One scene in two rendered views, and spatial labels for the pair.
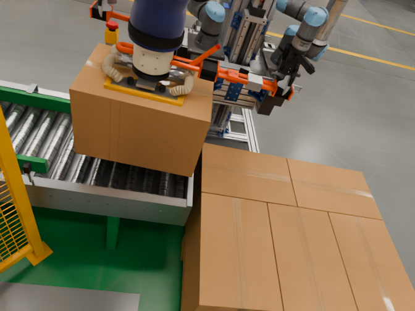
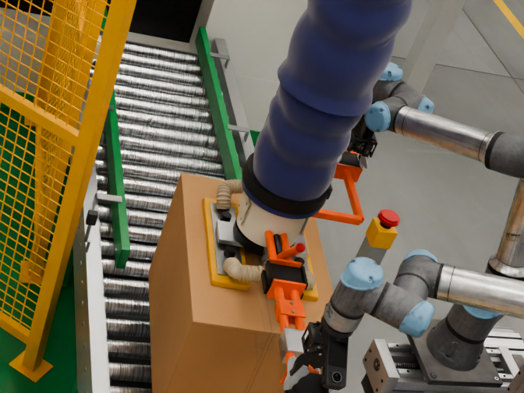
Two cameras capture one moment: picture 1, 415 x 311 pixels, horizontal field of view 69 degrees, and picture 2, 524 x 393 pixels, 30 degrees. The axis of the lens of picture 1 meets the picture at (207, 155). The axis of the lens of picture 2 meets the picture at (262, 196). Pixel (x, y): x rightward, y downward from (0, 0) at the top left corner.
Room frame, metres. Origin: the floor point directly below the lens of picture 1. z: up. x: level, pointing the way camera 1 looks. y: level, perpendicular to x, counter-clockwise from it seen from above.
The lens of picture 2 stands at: (0.84, -1.69, 2.69)
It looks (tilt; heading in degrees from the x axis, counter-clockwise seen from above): 35 degrees down; 82
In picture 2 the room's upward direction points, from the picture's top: 22 degrees clockwise
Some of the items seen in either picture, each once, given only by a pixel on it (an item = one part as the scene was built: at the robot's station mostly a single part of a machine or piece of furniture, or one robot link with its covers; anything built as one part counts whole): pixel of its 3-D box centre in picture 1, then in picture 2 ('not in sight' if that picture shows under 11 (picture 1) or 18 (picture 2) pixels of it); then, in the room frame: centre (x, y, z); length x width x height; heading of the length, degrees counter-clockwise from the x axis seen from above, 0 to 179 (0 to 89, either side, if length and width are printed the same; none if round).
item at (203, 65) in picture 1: (209, 69); (284, 279); (1.21, 0.13, 1.20); 0.10 x 0.08 x 0.06; 12
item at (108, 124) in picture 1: (146, 111); (236, 303); (1.16, 0.37, 0.87); 0.60 x 0.40 x 0.40; 102
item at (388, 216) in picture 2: (112, 26); (387, 220); (1.56, 0.77, 1.02); 0.07 x 0.07 x 0.04
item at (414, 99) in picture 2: not in sight; (408, 105); (1.42, 0.62, 1.50); 0.11 x 0.11 x 0.08; 53
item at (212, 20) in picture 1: (212, 17); (480, 305); (1.73, 0.25, 1.20); 0.13 x 0.12 x 0.14; 53
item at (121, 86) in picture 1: (146, 86); (226, 238); (1.06, 0.36, 1.09); 0.34 x 0.10 x 0.05; 102
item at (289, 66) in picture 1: (291, 59); (328, 338); (1.28, -0.19, 1.34); 0.09 x 0.08 x 0.12; 102
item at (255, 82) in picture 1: (253, 82); (295, 346); (1.25, -0.08, 1.19); 0.07 x 0.07 x 0.04; 12
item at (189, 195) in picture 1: (191, 158); not in sight; (1.23, 0.08, 0.58); 0.70 x 0.03 x 0.06; 15
